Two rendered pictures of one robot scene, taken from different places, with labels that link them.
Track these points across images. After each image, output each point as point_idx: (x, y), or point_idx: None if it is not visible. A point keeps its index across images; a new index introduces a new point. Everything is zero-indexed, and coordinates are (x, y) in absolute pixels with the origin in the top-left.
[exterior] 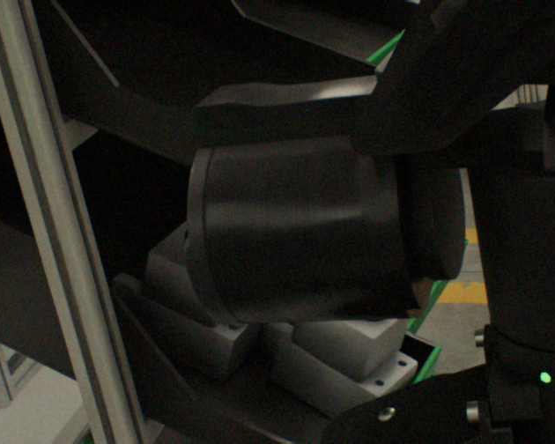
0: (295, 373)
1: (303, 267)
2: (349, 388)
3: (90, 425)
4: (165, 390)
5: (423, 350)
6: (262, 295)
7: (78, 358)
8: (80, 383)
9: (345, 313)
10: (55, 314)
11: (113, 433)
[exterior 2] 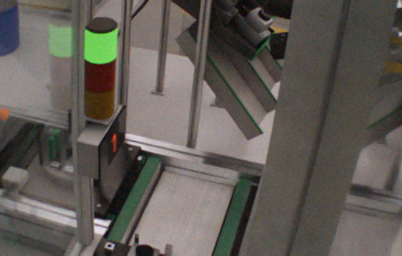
0: (242, 27)
1: (282, 9)
2: (255, 34)
3: (198, 27)
4: (215, 23)
5: (271, 31)
6: (274, 11)
7: (202, 11)
8: (200, 17)
9: (285, 17)
10: (194, 0)
11: (202, 30)
